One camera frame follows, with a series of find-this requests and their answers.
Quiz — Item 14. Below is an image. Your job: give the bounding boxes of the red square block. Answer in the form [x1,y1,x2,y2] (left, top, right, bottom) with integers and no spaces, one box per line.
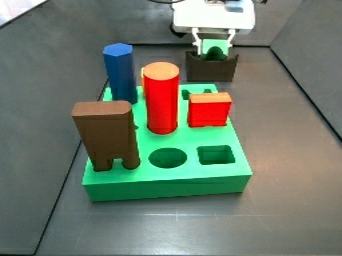
[187,92,232,128]

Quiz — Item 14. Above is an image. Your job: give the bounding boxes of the green shape sorter base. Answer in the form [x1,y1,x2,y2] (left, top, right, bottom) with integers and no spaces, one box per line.
[83,84,252,202]

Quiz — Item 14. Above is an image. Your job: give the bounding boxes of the green arch block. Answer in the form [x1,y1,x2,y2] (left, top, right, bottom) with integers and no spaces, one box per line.
[200,39,228,61]

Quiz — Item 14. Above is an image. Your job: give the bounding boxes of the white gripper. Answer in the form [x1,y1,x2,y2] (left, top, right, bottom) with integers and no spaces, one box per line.
[172,0,255,55]

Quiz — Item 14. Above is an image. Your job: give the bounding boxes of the red cylinder block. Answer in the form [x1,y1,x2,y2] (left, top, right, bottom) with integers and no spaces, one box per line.
[143,62,179,135]

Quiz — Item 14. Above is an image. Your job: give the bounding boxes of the black curved fixture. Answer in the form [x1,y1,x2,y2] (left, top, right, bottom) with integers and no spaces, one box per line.
[186,51,239,82]

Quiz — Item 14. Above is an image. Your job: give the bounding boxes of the yellow house-shaped block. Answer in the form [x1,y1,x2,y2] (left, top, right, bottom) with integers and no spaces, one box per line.
[140,67,146,97]

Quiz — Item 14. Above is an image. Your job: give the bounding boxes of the brown arch-foot block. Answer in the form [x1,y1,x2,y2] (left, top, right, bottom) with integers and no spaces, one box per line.
[72,100,140,172]

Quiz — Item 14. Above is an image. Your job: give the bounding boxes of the blue hexagonal prism block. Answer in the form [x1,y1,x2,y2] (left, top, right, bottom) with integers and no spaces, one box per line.
[103,43,138,104]

